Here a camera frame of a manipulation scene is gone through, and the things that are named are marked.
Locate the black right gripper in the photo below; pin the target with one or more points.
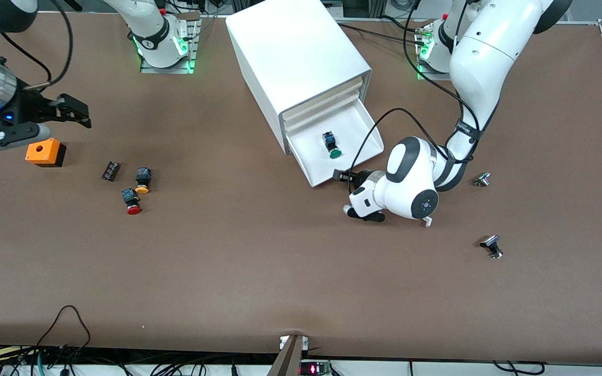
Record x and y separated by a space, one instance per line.
30 110

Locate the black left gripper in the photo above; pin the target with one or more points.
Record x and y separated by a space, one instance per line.
356 178

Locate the green push button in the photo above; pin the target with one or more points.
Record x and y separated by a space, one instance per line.
331 142

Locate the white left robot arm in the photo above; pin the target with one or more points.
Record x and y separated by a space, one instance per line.
489 52

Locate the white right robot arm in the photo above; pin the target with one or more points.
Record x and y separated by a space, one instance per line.
147 21

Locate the yellow push button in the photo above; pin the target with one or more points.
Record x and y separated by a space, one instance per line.
142 189

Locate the red push button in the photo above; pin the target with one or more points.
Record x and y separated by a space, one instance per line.
134 209

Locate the black terminal block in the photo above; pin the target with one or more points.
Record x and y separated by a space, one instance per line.
111 171

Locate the red digit display module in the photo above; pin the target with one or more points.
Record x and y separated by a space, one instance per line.
314 369

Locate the white table edge ledge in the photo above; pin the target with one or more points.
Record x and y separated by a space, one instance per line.
437 369

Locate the orange button enclosure box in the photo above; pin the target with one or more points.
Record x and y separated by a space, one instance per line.
39 151

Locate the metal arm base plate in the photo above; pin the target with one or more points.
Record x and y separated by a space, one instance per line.
168 70
426 75

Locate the small silver switch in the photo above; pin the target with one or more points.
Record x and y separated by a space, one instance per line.
482 180

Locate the brown camera mount beam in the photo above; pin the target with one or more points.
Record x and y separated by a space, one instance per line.
290 355

